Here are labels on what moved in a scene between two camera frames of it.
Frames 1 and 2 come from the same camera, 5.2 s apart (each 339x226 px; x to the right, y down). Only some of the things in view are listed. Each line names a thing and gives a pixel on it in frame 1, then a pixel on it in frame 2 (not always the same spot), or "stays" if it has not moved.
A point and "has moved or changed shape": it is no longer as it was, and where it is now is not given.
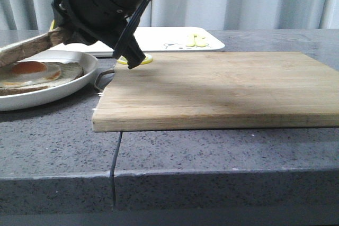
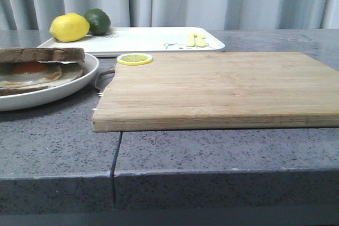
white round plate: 34,98 stays
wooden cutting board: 219,91 stays
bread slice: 31,45 -> 30,55
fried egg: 28,72 stays
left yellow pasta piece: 190,41 stays
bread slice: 69,71 has moved or changed shape
